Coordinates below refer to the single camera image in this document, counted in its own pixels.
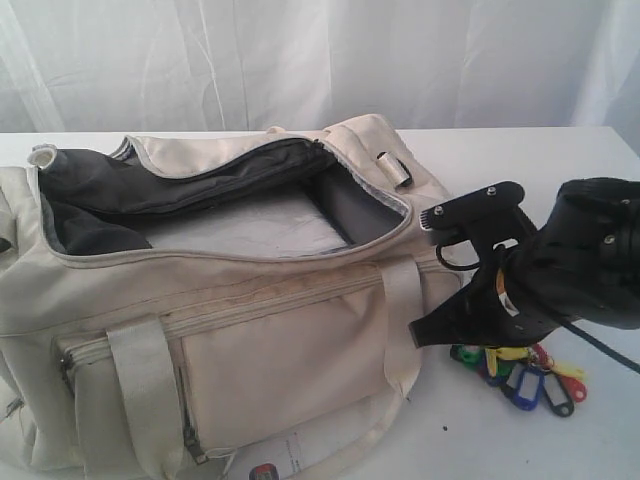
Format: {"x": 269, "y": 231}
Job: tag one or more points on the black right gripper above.
{"x": 487, "y": 313}

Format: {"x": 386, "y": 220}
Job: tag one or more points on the colourful key tag bunch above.
{"x": 526, "y": 376}

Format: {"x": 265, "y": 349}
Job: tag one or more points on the cream canvas duffel bag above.
{"x": 179, "y": 301}

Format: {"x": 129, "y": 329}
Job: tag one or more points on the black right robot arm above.
{"x": 527, "y": 281}

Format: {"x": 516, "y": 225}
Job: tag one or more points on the white paper tag sheet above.
{"x": 289, "y": 454}

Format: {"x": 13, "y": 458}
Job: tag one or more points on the white backdrop curtain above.
{"x": 247, "y": 65}

